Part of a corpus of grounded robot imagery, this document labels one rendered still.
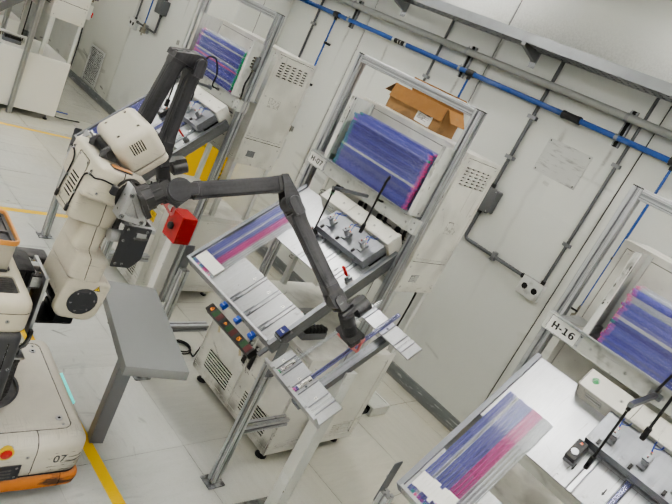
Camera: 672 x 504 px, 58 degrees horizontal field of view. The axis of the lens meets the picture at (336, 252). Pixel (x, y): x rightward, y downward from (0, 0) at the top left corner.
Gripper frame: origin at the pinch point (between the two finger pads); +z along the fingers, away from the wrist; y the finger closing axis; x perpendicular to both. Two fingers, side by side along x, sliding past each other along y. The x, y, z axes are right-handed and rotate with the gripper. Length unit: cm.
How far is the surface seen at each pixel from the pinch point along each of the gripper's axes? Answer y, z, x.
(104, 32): 682, 102, -92
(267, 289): 55, 6, 8
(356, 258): 38.9, 2.3, -30.4
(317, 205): 85, 5, -40
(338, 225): 60, 0, -36
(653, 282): -58, -13, -91
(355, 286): 30.6, 8.0, -22.6
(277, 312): 40.9, 7.0, 11.1
